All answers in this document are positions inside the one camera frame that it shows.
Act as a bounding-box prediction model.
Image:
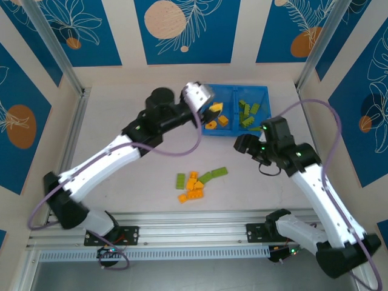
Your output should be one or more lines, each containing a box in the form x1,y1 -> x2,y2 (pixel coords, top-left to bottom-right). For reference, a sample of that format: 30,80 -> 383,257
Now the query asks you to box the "grey slotted cable duct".
38,246 -> 271,263

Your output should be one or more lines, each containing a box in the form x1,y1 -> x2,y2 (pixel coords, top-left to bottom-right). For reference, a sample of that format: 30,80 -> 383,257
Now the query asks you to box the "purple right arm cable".
277,98 -> 383,289

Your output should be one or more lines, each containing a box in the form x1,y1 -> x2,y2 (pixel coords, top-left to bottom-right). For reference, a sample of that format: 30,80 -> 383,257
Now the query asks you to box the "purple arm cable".
27,110 -> 203,271
277,98 -> 383,289

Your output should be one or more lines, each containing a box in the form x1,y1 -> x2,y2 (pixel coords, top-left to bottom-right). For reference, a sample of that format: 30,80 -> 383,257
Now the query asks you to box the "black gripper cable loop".
257,162 -> 283,178

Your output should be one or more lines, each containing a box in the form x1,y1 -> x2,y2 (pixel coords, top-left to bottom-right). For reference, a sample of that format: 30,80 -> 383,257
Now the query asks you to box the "blue floral wall poster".
255,0 -> 337,64
36,0 -> 123,68
134,0 -> 242,65
0,42 -> 53,195
315,0 -> 388,82
328,28 -> 388,189
0,5 -> 64,88

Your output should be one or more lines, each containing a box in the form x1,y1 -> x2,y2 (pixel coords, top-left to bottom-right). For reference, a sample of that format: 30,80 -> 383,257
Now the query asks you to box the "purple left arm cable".
27,110 -> 203,271

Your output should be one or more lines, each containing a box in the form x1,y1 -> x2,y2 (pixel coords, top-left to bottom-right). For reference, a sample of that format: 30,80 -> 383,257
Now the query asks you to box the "aluminium side rail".
50,87 -> 92,210
296,86 -> 343,219

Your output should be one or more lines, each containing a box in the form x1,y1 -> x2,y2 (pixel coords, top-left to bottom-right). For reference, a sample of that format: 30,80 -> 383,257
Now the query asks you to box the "blue two-compartment plastic bin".
200,83 -> 273,139

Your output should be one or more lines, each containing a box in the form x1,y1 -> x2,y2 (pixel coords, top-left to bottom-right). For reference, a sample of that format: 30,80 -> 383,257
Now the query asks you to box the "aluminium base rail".
25,209 -> 363,249

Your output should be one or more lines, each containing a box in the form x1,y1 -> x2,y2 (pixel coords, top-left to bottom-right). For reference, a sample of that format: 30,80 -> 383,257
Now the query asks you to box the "aluminium frame post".
295,0 -> 369,92
21,0 -> 85,96

